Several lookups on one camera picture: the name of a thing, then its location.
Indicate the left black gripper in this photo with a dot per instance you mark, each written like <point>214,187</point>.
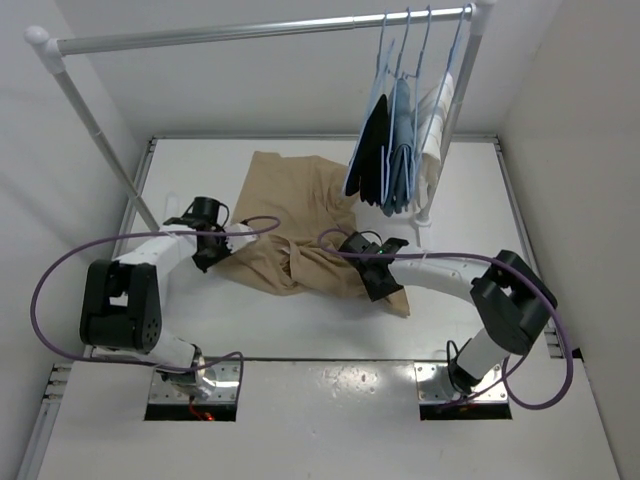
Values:
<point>204,263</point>

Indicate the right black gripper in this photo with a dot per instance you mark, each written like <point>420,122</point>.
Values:
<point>377,293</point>

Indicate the beige t shirt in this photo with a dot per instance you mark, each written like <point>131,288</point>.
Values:
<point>304,193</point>

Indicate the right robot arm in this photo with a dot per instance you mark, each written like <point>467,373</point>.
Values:
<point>511,301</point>

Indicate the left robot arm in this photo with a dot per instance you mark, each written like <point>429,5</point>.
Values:
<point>123,298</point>

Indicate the blue hanger with white garment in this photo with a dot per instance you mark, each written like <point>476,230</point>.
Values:
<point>452,55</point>

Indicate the light blue garment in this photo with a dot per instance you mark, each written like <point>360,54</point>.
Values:
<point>401,156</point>

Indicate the black garment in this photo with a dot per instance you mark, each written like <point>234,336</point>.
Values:
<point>365,172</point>

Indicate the white checked garment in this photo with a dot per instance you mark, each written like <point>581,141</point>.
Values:
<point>433,109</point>

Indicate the white clothes rack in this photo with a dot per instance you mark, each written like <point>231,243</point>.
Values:
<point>52,51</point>

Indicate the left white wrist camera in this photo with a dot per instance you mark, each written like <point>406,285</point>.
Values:
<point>239,236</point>

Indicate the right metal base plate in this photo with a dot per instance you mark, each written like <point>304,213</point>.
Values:
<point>435,389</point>

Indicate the metal base plate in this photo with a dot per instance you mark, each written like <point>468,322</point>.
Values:
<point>435,389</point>
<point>217,385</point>

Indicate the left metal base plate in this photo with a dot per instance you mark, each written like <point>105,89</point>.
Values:
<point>217,385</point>

